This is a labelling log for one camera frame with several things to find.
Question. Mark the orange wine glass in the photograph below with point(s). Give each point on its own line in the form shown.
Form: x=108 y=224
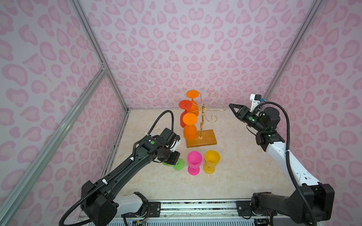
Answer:
x=194 y=109
x=190 y=130

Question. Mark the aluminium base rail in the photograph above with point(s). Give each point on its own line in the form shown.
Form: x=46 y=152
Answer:
x=202 y=212

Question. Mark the green wine glass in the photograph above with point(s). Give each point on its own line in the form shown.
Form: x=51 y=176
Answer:
x=179 y=165

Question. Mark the pink wine glass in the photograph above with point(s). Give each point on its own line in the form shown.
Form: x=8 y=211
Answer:
x=194 y=160

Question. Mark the orange back wine glass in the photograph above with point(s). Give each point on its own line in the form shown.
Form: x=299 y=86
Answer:
x=194 y=109

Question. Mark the red wine glass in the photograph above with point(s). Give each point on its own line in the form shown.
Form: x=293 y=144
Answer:
x=185 y=105

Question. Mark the yellow wine glass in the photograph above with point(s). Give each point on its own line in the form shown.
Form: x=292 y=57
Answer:
x=212 y=158

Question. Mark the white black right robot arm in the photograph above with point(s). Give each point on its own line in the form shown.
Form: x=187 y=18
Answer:
x=312 y=201

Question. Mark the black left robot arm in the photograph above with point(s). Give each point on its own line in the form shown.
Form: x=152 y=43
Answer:
x=100 y=204

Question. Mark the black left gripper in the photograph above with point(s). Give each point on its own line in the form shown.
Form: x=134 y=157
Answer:
x=174 y=160

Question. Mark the aluminium diagonal frame bar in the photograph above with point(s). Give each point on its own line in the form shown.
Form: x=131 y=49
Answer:
x=27 y=182

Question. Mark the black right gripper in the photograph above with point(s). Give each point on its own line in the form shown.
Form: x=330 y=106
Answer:
x=244 y=113

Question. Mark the orange front wine glass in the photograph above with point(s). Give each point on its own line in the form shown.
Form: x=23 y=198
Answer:
x=190 y=130

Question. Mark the aluminium frame profile left corner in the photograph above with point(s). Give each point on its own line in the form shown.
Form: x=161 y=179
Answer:
x=85 y=24

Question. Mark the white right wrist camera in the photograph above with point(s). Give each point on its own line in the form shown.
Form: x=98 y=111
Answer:
x=255 y=99

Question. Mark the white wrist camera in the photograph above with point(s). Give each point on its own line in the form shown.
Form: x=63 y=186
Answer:
x=255 y=99
x=175 y=143

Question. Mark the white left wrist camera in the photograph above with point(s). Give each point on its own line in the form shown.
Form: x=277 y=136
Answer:
x=175 y=143

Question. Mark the aluminium frame profile right corner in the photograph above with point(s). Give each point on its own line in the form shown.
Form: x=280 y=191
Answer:
x=302 y=31

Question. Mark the gold wire wine glass rack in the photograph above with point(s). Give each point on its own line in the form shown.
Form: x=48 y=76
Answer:
x=203 y=108

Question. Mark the aluminium frame profile corner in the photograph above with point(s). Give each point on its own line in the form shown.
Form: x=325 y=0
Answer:
x=85 y=24
x=302 y=31

